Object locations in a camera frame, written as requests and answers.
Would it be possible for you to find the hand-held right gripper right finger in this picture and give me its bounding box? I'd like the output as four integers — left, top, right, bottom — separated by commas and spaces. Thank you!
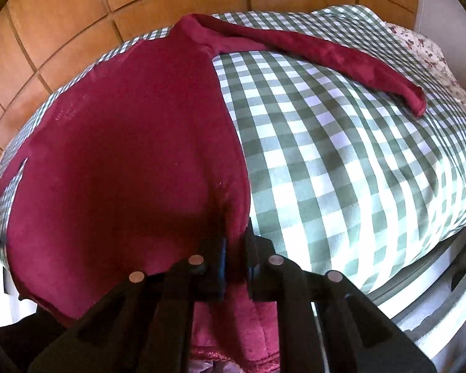
242, 218, 438, 373

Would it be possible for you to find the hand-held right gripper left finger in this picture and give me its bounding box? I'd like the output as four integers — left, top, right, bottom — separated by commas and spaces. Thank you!
28, 236, 228, 373

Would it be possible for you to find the dark red sweater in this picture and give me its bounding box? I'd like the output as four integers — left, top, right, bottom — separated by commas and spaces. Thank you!
0, 13, 427, 373

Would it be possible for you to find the green white checked bed sheet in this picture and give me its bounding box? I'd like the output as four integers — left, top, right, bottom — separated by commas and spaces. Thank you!
0, 5, 466, 297

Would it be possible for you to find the white bed base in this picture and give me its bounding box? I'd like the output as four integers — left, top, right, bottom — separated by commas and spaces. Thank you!
369, 218, 466, 362

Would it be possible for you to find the wooden wardrobe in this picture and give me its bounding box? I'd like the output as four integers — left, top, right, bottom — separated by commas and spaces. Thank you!
0, 0, 422, 166

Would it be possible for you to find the floral pillow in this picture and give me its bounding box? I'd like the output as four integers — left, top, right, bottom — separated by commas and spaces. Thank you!
384, 22, 466, 135

